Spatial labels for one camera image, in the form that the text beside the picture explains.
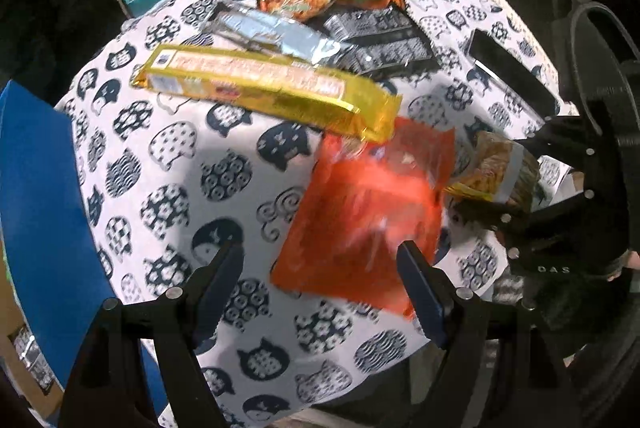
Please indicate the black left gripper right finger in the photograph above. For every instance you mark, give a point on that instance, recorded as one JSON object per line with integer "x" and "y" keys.
{"x": 530, "y": 386}

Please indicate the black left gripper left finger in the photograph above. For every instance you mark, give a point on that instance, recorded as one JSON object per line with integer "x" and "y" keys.
{"x": 108, "y": 386}

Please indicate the brown snack packet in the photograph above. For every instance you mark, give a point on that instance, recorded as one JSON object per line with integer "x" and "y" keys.
{"x": 503, "y": 172}

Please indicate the red snack bag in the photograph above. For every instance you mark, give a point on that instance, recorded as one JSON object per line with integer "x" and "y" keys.
{"x": 362, "y": 202}

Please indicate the black patterned snack pack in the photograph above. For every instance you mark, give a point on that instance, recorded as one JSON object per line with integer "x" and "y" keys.
{"x": 377, "y": 43}

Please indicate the yellow long biscuit pack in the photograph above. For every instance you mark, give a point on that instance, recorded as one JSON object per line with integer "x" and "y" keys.
{"x": 325, "y": 98}

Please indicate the silver foil snack pack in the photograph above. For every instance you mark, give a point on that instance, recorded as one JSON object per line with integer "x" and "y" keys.
{"x": 271, "y": 34}

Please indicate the person right hand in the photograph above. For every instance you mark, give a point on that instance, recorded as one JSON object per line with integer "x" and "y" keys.
{"x": 632, "y": 263}

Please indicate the blue storage box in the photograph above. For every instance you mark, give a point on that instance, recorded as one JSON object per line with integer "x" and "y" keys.
{"x": 54, "y": 265}

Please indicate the cat pattern tablecloth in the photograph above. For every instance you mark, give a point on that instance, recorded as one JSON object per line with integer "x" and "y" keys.
{"x": 166, "y": 180}

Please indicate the black smartphone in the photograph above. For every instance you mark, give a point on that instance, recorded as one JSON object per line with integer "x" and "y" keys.
{"x": 491, "y": 57}

